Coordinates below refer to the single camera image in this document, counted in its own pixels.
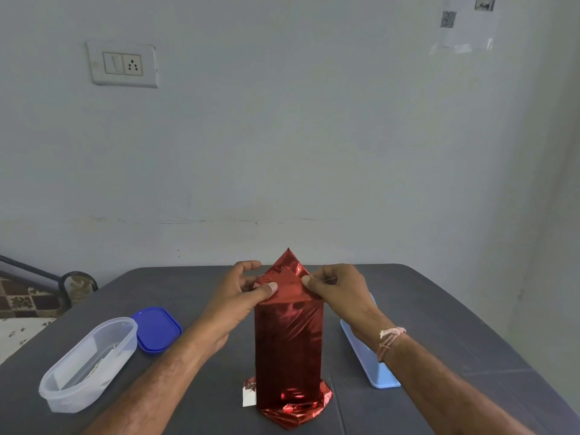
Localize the person's right hand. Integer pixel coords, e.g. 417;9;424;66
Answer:
301;263;383;345

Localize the person's left hand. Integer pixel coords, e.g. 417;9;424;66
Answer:
194;260;279;362

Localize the red foil box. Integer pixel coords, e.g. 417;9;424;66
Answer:
243;248;333;431

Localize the person's right forearm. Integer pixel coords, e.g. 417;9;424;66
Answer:
350;318;540;435

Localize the person's left forearm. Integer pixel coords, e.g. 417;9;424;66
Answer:
82;321;227;435

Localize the light blue plastic tray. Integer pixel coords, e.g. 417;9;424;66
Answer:
340;292;401;389

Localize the pink thread wrist band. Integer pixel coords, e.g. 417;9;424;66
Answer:
377;327;407;362

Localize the blue plastic lid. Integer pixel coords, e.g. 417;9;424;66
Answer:
131;307;183;355

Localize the clear plastic oval container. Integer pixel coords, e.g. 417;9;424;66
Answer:
38;317;138;414

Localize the white wall switch socket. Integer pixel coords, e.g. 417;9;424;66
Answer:
86;40;159;89

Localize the paper sheet taped on wall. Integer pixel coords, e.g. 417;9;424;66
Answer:
430;0;498;55

